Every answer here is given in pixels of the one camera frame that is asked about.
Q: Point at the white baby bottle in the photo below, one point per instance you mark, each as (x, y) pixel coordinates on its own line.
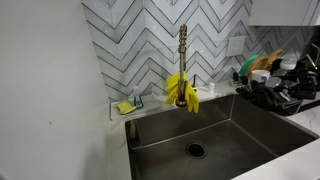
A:
(288, 64)

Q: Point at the clear blue soap bottle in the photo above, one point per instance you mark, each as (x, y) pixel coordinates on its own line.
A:
(137, 101)

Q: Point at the white mug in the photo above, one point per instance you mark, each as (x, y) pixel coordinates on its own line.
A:
(258, 76)

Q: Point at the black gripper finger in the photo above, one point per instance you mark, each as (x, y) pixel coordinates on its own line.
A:
(288, 79)
(288, 94)

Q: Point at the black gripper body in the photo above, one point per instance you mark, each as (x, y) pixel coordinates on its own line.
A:
(306, 85)

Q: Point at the white wall outlet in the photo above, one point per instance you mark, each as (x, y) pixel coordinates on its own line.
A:
(236, 46)

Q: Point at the round wooden plate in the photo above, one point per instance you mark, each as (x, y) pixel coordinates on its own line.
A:
(275, 55)
(258, 63)

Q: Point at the gold spring faucet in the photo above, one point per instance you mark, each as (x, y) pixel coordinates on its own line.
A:
(182, 60)

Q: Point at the black kitchen utensil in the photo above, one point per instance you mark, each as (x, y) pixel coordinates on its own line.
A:
(236, 76)
(244, 80)

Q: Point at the small brown brush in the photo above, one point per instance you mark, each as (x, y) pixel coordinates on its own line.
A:
(132, 130)

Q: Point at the yellow sponge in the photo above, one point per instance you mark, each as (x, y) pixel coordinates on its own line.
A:
(125, 107)

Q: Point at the stainless steel sink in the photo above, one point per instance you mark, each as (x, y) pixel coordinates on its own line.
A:
(216, 133)

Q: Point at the small white bottle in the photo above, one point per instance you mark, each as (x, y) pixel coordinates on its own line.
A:
(211, 88)

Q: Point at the silver steel cup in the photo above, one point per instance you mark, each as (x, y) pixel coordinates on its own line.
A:
(273, 82)

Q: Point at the white wall cabinet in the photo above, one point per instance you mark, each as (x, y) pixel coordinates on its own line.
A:
(283, 13)

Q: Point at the round sink drain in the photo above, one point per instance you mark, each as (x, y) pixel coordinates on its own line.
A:
(196, 150)

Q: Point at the yellow rubber glove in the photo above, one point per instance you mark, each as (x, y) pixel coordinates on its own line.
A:
(172, 86)
(191, 96)

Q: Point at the metal dish rack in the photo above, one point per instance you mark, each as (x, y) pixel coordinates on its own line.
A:
(286, 113)

